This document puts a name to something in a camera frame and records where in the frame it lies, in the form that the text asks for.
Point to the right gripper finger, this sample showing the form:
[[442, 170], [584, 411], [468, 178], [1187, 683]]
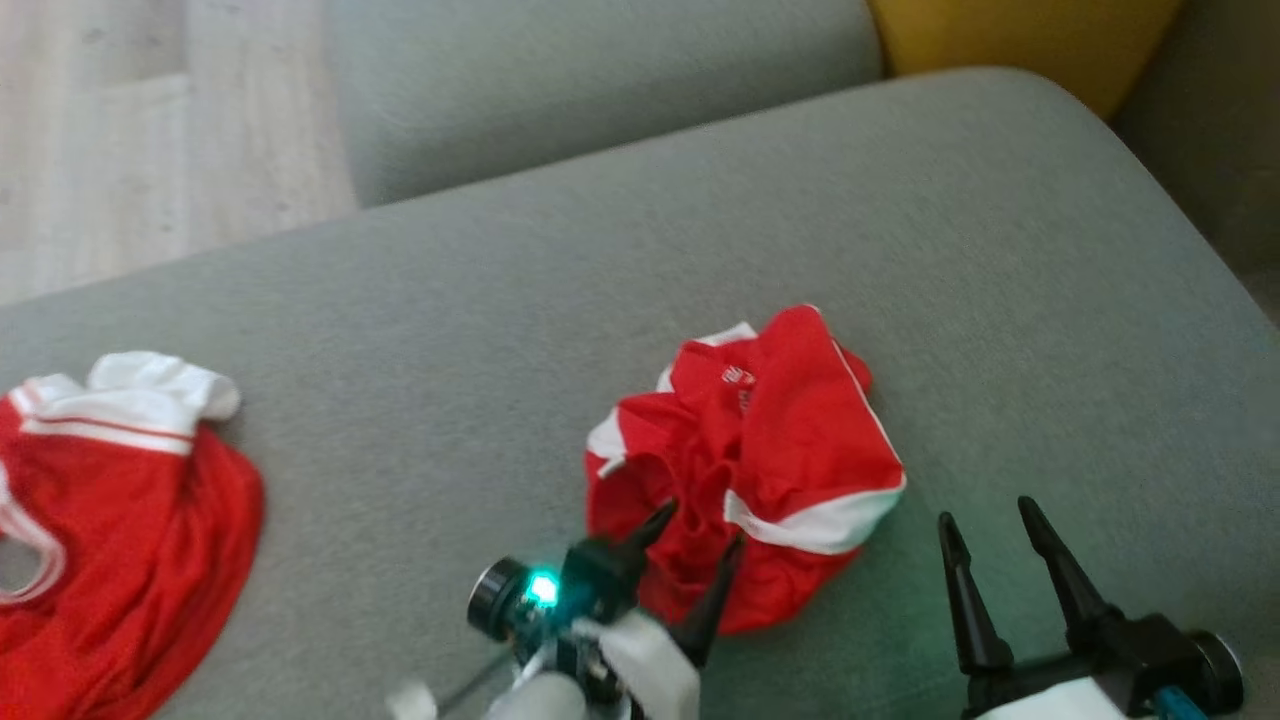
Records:
[[1070, 570], [975, 610]]

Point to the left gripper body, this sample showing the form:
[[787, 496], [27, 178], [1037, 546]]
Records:
[[590, 600]]

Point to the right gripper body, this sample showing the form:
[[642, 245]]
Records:
[[1130, 650]]

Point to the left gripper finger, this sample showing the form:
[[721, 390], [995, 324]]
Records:
[[640, 545], [712, 610]]

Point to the red shorts with white trim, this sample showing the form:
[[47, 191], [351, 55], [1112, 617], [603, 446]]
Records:
[[800, 430]]

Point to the red and white jersey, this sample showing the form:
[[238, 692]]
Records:
[[120, 560]]

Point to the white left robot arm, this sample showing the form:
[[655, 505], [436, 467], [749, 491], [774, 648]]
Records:
[[545, 702]]

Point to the light green sofa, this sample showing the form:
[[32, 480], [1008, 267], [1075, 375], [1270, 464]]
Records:
[[500, 300]]

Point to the grey sofa backrest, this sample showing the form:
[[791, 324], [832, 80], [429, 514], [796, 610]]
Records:
[[1220, 130]]

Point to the grey sofa side cushion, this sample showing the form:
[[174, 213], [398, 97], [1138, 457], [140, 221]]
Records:
[[600, 80]]

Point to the yellow pillow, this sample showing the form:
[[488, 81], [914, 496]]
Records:
[[1030, 35]]

